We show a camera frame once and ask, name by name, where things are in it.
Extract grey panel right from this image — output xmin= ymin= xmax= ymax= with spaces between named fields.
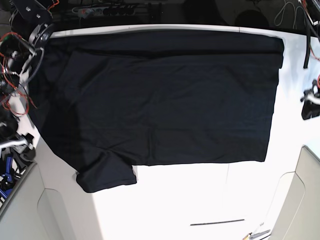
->
xmin=269 ymin=146 xmax=320 ymax=240

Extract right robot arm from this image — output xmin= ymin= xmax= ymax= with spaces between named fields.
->
xmin=0 ymin=0 xmax=59 ymax=141

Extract blue black clamps pile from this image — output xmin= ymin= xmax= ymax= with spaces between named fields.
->
xmin=0 ymin=147 xmax=36 ymax=204

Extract grey panel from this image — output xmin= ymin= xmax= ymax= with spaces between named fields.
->
xmin=0 ymin=163 xmax=76 ymax=240
xmin=269 ymin=146 xmax=320 ymax=240

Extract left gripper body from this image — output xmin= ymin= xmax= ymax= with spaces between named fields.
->
xmin=301 ymin=78 xmax=320 ymax=104

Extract grey cable loops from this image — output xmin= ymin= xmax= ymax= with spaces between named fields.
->
xmin=274 ymin=1 xmax=307 ymax=30

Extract grey panel left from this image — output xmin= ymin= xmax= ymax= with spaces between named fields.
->
xmin=0 ymin=163 xmax=76 ymax=240

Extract black T-shirt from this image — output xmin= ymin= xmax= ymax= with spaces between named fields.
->
xmin=29 ymin=30 xmax=285 ymax=193

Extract white power strip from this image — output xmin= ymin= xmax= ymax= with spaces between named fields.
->
xmin=71 ymin=4 xmax=137 ymax=18

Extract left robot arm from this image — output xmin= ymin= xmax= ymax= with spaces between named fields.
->
xmin=298 ymin=0 xmax=320 ymax=121

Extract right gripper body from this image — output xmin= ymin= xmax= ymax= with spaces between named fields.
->
xmin=0 ymin=133 xmax=34 ymax=155

